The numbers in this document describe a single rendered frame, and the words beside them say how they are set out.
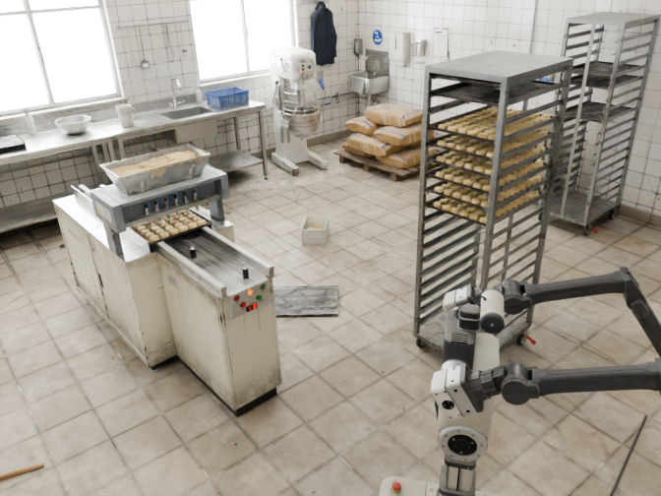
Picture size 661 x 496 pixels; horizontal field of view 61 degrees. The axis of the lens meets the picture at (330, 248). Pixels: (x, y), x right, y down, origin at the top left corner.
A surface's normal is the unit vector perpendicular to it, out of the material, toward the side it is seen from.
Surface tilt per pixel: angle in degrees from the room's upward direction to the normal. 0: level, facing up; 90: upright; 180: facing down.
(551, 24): 90
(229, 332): 90
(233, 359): 90
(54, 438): 0
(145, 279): 90
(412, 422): 0
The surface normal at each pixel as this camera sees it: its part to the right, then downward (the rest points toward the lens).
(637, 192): -0.79, 0.31
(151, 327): 0.65, 0.33
